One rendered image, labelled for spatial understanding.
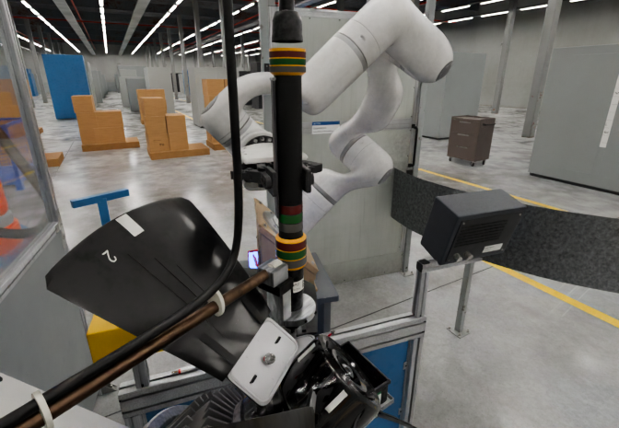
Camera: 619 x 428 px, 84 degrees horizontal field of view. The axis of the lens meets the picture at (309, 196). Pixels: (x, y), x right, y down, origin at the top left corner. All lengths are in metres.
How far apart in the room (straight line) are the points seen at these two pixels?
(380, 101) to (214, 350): 0.72
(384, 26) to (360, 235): 2.20
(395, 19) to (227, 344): 0.61
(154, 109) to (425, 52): 7.28
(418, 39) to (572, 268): 1.77
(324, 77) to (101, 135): 9.06
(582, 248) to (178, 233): 2.07
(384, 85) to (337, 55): 0.29
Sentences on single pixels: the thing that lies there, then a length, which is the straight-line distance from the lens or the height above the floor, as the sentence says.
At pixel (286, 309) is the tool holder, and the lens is 0.51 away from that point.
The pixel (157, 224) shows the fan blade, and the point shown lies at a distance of 0.51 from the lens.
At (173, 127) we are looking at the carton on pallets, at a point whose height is 0.63.
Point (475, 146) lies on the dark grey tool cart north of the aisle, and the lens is 7.21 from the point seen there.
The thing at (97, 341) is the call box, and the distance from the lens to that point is 0.94.
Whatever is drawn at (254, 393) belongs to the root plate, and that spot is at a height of 1.23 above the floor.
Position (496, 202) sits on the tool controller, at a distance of 1.19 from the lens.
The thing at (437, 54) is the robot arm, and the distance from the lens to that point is 0.84.
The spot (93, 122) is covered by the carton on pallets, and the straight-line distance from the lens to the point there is 9.58.
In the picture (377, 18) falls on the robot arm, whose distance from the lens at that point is 0.72.
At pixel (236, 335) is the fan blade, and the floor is 1.29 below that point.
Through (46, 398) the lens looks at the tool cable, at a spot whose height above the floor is 1.37.
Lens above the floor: 1.59
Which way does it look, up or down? 19 degrees down
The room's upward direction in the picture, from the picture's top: straight up
